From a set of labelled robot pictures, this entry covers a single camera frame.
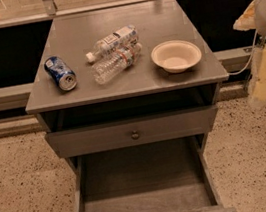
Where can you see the grey drawer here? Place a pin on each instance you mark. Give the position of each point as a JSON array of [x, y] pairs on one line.
[[94, 139], [168, 176]]

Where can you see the grey top drawer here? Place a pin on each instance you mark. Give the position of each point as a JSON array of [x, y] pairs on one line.
[[94, 139]]

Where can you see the white paper bowl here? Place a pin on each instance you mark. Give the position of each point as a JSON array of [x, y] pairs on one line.
[[176, 56]]

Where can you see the white labelled plastic bottle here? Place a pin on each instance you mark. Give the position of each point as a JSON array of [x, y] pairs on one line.
[[105, 46]]

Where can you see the clear plastic water bottle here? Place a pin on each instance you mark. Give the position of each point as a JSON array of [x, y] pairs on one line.
[[109, 67]]

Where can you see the blue soda can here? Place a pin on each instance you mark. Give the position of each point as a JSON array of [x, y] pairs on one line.
[[63, 76]]

